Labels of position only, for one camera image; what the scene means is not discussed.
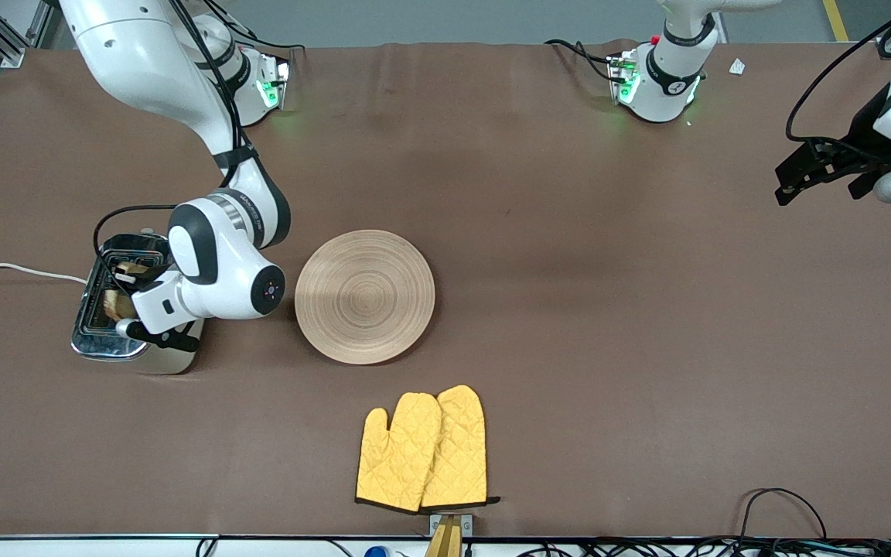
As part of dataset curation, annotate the slice of brown bread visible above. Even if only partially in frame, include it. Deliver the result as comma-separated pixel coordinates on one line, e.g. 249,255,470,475
104,261,151,323

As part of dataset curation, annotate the round wooden plate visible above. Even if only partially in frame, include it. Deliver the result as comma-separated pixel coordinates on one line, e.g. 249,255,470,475
295,230,436,365

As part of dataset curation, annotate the cream and chrome toaster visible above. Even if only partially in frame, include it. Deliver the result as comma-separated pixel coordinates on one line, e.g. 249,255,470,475
70,228,208,376

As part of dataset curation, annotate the yellow quilted oven mitt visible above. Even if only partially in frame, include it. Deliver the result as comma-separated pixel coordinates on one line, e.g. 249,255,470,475
420,384,502,509
355,392,444,514

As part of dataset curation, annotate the tan wooden stick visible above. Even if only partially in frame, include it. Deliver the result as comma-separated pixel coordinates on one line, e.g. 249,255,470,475
424,517,463,557

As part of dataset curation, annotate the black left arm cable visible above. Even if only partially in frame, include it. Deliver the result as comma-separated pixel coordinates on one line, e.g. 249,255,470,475
786,0,891,144

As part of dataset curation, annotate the white toaster power cord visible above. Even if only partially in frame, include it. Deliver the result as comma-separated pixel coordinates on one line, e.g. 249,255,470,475
0,259,89,285

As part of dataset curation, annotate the black left base cable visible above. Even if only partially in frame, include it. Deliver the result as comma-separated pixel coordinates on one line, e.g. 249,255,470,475
544,37,618,82

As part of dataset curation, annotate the black base cable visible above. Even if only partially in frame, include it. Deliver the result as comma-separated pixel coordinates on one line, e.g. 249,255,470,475
544,37,618,82
248,35,307,56

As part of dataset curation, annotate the black right base cable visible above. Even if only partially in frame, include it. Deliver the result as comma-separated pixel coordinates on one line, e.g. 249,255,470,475
248,35,307,56

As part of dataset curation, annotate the black looped cable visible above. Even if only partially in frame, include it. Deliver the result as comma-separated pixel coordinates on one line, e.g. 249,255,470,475
738,487,829,541

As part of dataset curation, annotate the small metal bracket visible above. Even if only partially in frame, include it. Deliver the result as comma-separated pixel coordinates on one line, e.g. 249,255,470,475
428,514,474,538

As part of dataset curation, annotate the black cable bundle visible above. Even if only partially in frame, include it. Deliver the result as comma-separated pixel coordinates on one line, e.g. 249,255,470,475
515,535,891,557

